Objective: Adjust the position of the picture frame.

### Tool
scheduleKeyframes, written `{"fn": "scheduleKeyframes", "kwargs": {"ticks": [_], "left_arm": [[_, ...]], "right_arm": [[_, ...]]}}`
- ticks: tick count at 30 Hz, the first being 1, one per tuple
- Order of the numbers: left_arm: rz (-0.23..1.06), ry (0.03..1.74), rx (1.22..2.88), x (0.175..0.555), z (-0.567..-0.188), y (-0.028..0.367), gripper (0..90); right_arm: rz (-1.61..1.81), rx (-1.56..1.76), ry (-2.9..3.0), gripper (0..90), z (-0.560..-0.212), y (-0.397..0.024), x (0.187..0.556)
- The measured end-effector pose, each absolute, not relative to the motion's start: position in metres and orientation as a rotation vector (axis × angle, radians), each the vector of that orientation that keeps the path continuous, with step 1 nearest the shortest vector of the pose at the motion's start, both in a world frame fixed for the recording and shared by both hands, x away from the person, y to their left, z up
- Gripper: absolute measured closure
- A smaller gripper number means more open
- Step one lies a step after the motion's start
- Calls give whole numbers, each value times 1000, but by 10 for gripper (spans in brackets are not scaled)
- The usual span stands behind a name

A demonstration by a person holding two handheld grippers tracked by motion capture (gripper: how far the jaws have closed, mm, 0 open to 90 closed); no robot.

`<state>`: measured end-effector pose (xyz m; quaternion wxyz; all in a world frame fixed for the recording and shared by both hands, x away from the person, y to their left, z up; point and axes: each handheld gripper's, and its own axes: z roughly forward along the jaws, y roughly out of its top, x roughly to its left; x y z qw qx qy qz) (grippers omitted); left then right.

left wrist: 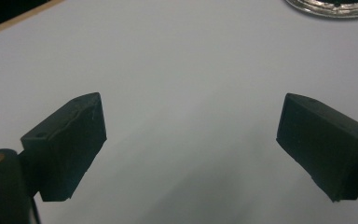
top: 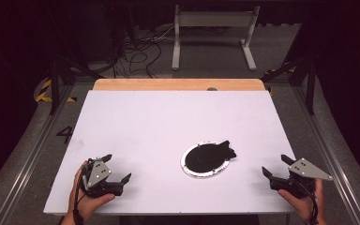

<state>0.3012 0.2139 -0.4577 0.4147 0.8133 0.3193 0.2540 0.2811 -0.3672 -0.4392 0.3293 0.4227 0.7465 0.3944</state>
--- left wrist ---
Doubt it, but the black round pan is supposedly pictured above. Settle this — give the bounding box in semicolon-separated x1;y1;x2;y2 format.
283;0;358;19

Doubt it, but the white table cover sheet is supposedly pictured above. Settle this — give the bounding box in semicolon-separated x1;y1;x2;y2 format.
0;0;358;224

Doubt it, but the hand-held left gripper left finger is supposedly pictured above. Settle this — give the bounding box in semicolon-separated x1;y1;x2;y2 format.
18;91;107;203

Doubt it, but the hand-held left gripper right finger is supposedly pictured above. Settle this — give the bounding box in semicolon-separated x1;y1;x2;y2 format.
275;92;358;203

